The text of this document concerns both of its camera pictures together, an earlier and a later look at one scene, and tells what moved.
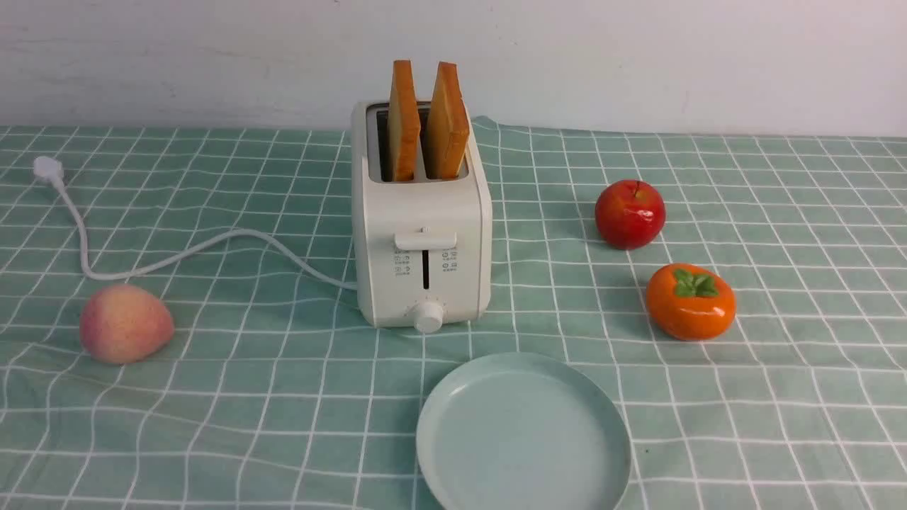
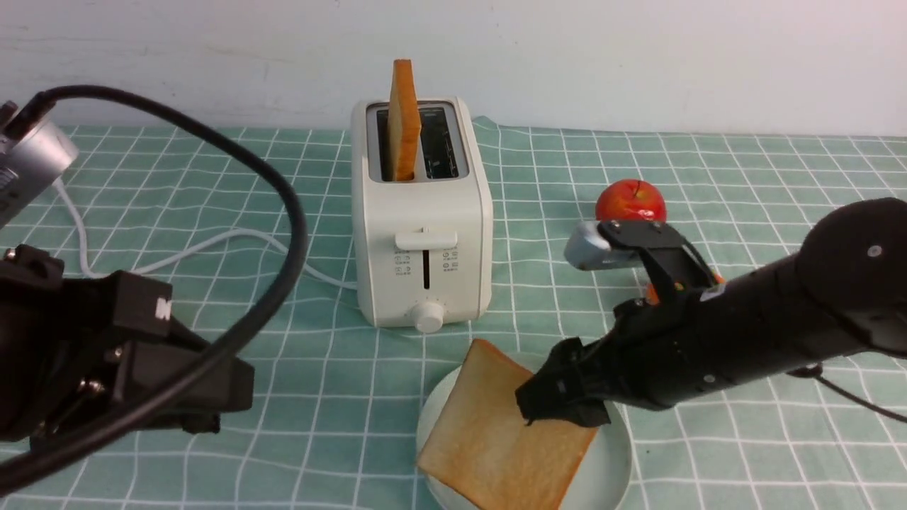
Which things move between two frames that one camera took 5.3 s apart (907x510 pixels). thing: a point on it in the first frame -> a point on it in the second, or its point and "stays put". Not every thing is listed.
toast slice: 448,124 -> 480,436
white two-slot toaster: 423,247 stays put
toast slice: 403,118 stays put
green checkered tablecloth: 272,395 stays put
